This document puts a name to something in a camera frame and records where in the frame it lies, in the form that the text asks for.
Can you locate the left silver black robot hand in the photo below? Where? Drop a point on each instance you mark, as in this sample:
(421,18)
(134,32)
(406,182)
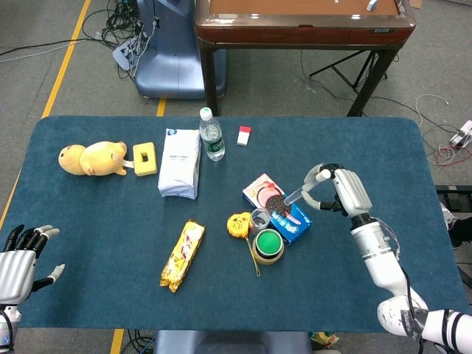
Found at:
(14,273)

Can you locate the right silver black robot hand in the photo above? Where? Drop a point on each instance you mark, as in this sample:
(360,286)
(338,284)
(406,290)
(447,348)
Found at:
(352,191)

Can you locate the clear plastic tube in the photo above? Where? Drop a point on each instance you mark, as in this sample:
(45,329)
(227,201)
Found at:
(295,195)

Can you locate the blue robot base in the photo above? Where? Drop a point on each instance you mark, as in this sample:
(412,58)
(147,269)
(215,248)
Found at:
(169,62)

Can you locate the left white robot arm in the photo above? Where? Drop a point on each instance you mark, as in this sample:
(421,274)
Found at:
(7,324)

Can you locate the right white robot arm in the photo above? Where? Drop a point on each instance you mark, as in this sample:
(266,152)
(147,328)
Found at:
(380,258)

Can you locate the blue table mat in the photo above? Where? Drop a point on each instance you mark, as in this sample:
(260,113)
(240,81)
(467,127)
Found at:
(332,147)

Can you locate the blue cookie box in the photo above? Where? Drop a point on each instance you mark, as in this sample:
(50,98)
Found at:
(291,226)

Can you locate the clear glass beaker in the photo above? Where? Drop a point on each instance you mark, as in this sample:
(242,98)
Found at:
(260,219)

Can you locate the black floor equipment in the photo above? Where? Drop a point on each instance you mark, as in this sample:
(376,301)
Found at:
(455,197)

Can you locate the black white shoe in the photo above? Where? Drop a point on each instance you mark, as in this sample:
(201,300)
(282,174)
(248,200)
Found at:
(462,230)

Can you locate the small red white box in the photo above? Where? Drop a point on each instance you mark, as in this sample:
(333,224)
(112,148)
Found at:
(243,137)

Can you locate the white power strip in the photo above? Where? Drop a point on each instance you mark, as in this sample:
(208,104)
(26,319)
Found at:
(462,134)

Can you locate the yellow plush toy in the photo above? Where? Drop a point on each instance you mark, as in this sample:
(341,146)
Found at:
(96,158)

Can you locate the clear water bottle green label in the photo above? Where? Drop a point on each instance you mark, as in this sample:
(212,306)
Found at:
(213,142)

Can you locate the colourful printed bag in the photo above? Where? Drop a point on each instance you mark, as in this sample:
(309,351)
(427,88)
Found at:
(324,338)

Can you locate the yellow sponge block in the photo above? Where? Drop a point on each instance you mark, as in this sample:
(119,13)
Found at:
(139,167)

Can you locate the brown mahjong table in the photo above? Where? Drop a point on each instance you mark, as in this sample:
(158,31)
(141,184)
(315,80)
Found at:
(302,31)

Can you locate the yellow snack wrapper pack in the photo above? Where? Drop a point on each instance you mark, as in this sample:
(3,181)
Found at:
(182,254)

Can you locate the white paper package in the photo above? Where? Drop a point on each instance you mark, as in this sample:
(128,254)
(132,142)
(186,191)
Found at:
(178,173)

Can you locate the white mahjong tile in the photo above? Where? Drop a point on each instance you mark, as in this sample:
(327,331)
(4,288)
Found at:
(371,4)

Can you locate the blue grey robot chassis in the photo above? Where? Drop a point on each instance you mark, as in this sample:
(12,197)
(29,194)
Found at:
(232,343)

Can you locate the grey power strip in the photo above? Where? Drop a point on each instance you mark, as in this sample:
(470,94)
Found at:
(123,55)

